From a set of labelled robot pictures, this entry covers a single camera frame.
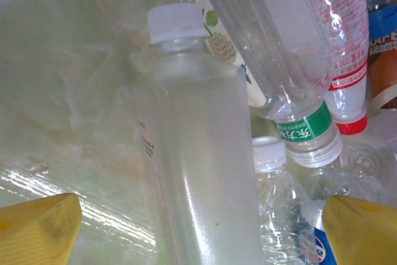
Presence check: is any frosted bottle white cap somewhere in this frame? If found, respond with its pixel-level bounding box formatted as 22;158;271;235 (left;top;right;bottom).
132;2;266;265

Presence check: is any clear bottle red cap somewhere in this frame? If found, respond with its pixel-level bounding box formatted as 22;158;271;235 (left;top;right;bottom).
291;0;370;136

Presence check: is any clear bottle green label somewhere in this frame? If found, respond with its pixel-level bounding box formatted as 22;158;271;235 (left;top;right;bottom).
176;0;344;168

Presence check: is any brown label plastic bottle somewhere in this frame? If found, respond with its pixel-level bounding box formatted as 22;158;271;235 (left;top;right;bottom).
361;0;397;110

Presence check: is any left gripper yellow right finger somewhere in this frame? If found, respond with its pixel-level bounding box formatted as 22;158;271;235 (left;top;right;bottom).
321;195;397;265

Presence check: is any bottle blue label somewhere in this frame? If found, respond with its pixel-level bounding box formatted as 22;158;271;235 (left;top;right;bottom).
297;139;397;265

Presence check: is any clear bottle white cap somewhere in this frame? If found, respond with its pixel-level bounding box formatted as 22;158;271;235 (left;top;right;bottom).
252;136;316;265

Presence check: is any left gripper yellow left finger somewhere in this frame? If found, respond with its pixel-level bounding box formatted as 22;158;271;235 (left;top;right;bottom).
0;192;83;265

